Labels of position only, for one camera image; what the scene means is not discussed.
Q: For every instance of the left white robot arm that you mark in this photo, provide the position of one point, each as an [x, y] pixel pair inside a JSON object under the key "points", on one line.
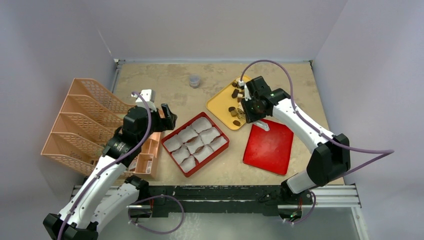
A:
{"points": [[89, 211]]}

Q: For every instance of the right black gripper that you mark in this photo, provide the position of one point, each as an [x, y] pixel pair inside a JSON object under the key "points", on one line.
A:
{"points": [[246, 108]]}

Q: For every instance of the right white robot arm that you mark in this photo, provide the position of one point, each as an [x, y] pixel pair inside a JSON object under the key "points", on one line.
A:
{"points": [[330, 157]]}

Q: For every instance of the dark chocolate at tray bottom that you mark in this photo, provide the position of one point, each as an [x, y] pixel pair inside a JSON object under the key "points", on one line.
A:
{"points": [[236, 123]]}

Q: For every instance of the yellow plastic tray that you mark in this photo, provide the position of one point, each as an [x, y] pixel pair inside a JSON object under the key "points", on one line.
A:
{"points": [[229, 96]]}

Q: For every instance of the red compartment chocolate box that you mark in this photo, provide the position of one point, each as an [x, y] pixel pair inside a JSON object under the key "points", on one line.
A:
{"points": [[195, 144]]}

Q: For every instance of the black metal base rail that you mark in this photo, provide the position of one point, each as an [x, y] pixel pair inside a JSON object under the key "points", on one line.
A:
{"points": [[229, 199]]}

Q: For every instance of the red box lid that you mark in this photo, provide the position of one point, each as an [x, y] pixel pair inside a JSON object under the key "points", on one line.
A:
{"points": [[269, 150]]}

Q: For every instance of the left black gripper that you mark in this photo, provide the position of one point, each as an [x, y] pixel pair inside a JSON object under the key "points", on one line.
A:
{"points": [[169, 116]]}

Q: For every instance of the metal serving tongs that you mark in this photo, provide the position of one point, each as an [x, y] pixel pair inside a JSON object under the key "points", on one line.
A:
{"points": [[259, 123]]}

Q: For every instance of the pink plastic file rack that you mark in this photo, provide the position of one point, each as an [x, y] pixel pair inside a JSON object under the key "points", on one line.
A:
{"points": [[88, 118]]}

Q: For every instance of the small clear plastic jar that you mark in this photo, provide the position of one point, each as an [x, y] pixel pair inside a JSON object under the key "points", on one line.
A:
{"points": [[194, 81]]}

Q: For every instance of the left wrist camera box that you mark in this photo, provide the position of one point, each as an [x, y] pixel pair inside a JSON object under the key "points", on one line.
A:
{"points": [[145, 99]]}

